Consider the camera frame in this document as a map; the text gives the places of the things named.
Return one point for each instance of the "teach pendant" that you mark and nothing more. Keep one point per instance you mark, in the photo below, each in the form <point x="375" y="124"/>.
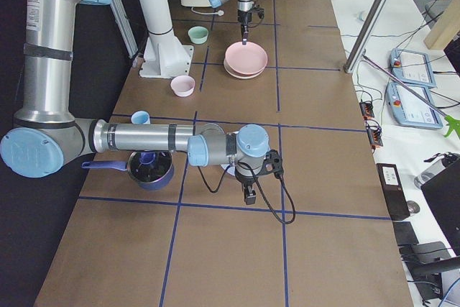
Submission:
<point x="412" y="67"/>
<point x="410" y="111"/>

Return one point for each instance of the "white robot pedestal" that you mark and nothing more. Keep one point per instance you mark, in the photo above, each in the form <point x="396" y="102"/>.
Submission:
<point x="164" y="55"/>

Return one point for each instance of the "upper orange connector board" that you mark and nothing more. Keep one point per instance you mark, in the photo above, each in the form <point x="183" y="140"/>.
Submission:
<point x="367" y="109"/>

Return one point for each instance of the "upper teach pendant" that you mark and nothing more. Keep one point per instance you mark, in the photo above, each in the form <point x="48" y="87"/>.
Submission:
<point x="412" y="67"/>

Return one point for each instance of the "black laptop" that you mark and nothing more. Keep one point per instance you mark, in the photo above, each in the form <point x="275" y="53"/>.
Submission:
<point x="442" y="196"/>

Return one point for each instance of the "pink bowl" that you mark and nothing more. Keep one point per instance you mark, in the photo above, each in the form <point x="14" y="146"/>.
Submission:
<point x="183" y="85"/>

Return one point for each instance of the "green bowl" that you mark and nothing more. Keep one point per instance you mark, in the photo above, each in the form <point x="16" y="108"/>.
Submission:
<point x="198" y="34"/>

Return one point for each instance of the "aluminium frame post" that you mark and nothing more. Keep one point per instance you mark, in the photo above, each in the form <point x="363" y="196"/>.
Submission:
<point x="364" y="35"/>

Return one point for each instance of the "green plastic clamp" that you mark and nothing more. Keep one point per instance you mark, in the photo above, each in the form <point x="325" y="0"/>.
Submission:
<point x="453" y="126"/>

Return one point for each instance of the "orange connector board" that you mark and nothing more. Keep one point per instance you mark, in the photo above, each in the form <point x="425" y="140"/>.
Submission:
<point x="367" y="109"/>
<point x="374" y="133"/>

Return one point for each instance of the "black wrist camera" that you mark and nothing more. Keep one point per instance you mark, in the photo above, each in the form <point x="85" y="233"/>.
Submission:
<point x="272" y="163"/>

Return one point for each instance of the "lower orange connector board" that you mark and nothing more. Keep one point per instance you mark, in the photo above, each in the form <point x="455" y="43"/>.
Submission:
<point x="374" y="133"/>

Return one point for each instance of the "small blue cup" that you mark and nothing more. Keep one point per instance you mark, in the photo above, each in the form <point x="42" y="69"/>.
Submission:
<point x="147" y="158"/>

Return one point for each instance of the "pink plate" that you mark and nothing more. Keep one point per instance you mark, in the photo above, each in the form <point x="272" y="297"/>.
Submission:
<point x="246" y="59"/>
<point x="242" y="76"/>

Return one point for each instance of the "light blue cup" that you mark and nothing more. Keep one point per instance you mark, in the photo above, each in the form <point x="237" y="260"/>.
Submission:
<point x="140" y="117"/>

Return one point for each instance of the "wooden block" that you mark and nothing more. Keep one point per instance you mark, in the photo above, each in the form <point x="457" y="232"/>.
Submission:
<point x="446" y="26"/>

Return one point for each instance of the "lower teach pendant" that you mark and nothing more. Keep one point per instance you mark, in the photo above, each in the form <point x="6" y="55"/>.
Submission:
<point x="410" y="111"/>

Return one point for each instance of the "black rectangular box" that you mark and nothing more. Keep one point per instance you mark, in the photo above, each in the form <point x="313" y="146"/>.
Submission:
<point x="393" y="191"/>

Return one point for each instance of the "black power adapter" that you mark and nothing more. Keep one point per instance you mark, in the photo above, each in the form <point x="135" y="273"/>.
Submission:
<point x="404" y="233"/>

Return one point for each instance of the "light blue plate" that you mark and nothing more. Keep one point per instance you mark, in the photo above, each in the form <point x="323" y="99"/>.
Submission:
<point x="228" y="169"/>

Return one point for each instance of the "blue saucepan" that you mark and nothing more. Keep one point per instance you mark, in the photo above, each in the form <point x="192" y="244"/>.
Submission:
<point x="151" y="177"/>

